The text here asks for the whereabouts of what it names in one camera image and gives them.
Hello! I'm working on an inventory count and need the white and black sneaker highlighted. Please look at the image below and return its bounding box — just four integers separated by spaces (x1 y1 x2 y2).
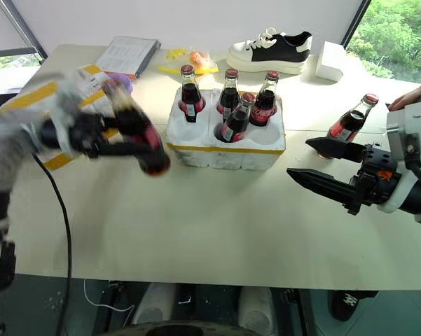
226 27 314 76

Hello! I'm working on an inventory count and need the black window frame bar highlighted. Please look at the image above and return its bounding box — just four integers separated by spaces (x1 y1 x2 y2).
342 0 373 47

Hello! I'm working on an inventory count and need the printed booklet in sleeve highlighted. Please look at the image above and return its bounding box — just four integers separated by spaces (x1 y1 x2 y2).
95 35 163 80

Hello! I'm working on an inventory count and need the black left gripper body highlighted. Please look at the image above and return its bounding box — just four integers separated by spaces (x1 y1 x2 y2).
69 111 120 159

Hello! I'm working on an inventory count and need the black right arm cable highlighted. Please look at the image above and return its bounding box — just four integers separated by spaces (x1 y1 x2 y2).
406 132 421 192

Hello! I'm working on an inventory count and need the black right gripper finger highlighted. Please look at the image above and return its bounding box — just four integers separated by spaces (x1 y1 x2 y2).
305 136 368 163
286 167 359 208

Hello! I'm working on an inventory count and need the thin white cord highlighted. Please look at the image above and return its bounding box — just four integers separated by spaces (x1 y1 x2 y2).
83 277 136 316

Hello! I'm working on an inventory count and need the white foam bottle crate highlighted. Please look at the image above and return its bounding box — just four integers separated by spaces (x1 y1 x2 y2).
165 88 287 172

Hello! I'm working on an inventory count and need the dark rounded robot torso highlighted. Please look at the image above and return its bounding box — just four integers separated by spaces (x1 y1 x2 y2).
107 319 278 336

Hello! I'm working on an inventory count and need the white rounded robot foot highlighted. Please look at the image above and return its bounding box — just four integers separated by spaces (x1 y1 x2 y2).
130 281 178 327
237 286 277 334

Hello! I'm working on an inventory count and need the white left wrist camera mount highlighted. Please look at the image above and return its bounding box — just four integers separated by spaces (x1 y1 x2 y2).
51 69 89 157

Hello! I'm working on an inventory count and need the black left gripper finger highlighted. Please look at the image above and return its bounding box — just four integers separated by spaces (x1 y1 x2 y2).
106 101 151 136
90 142 146 159

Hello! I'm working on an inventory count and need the small white box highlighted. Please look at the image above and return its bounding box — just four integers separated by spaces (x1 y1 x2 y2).
315 40 348 83

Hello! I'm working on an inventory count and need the clear bag yellow strip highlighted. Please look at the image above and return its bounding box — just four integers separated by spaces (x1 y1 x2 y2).
157 48 220 76

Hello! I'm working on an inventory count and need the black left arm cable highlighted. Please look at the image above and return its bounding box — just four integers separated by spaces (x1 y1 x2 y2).
31 153 74 336

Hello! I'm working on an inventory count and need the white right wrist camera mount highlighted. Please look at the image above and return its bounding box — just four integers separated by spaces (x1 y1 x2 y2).
377 101 421 214

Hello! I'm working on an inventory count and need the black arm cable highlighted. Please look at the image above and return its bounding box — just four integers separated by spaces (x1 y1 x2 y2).
406 132 421 192
31 153 74 336

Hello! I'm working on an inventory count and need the black shoe white logo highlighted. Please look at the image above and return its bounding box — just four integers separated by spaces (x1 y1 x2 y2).
330 289 380 323

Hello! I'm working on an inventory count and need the small yellow toy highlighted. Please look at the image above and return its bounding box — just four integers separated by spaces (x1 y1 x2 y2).
165 48 188 63

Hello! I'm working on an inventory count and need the purple round object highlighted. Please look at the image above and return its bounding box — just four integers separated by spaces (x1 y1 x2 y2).
106 72 132 92

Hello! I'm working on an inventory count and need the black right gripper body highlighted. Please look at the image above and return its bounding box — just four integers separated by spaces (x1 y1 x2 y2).
345 143 408 216

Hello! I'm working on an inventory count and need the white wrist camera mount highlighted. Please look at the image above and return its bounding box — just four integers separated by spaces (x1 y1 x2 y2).
51 69 89 157
377 101 421 214

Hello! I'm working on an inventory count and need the orange toy fruit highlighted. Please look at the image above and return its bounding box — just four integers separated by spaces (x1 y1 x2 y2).
190 50 212 68

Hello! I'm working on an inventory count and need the white foam box yellow tape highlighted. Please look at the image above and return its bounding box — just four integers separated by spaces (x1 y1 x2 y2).
0 64 134 172

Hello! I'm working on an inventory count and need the person's bare hand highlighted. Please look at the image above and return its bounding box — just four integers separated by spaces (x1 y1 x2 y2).
388 83 421 111

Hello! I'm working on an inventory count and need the black table leg frame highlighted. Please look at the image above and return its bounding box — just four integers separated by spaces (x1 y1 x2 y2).
282 288 317 336
100 279 127 330

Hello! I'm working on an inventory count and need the glass cola bottle red cap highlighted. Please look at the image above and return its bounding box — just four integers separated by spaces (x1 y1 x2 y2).
108 83 172 176
219 92 257 143
179 64 207 124
327 92 380 160
215 68 241 122
249 70 281 128

